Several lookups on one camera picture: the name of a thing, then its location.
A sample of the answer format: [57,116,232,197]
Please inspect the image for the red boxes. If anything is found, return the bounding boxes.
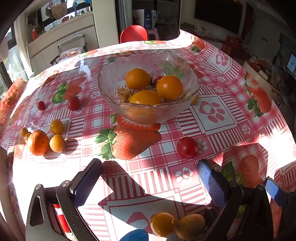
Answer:
[221,35,248,61]

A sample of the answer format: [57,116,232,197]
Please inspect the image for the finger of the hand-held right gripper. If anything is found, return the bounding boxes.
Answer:
[264,178,295,208]

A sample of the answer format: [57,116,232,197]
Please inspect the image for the hanging plant pot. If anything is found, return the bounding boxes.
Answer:
[45,1,69,20]

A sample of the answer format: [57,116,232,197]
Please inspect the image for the pink checked strawberry tablecloth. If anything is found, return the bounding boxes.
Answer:
[0,29,296,241]

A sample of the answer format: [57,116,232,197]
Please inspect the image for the red plastic chair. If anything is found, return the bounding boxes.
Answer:
[120,25,148,44]

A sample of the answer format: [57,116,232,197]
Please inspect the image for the computer monitor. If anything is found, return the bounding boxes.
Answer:
[286,52,296,77]

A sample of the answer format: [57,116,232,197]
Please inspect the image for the red cherry tomato with stem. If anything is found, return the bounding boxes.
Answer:
[67,93,81,111]

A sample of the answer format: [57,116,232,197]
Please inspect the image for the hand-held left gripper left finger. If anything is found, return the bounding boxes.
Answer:
[25,158,104,241]

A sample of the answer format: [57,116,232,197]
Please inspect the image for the black television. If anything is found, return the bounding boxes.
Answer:
[194,0,245,35]

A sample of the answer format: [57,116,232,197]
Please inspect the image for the clear glass bowl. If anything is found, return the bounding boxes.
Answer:
[97,51,200,124]

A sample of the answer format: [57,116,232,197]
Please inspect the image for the blue round object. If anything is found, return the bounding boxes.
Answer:
[119,229,149,241]

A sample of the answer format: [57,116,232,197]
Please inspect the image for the brown longan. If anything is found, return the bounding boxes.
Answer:
[174,213,206,240]

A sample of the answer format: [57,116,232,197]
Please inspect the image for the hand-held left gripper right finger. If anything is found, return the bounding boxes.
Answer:
[197,159,281,241]

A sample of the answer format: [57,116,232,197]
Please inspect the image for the brown dried fruit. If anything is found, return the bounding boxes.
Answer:
[116,86,133,103]

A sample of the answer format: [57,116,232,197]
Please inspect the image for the orange mandarin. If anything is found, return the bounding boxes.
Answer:
[27,130,50,156]

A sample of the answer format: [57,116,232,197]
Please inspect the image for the orange citrus fruit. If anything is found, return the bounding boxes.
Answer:
[156,75,184,100]
[125,68,151,90]
[129,90,163,106]

